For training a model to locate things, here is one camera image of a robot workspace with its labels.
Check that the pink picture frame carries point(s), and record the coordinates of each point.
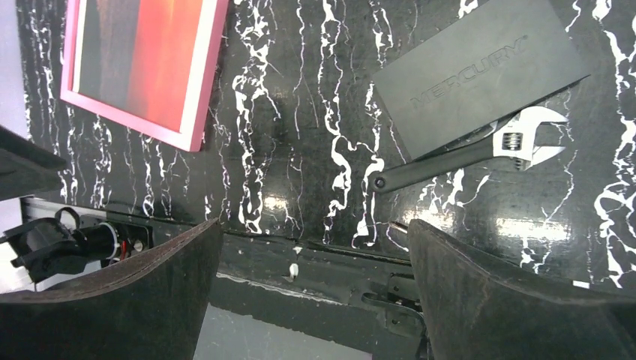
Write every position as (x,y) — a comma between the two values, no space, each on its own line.
(147,65)

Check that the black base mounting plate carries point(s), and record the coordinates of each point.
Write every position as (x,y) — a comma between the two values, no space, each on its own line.
(359,299)

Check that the black Mercury box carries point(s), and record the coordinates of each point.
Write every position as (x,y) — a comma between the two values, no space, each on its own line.
(502,57)

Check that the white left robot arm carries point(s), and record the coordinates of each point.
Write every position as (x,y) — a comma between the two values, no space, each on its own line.
(65,243)

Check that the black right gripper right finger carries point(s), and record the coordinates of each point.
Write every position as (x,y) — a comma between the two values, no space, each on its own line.
(478,306)

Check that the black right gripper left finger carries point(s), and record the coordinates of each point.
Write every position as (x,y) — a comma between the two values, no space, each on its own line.
(150,306)

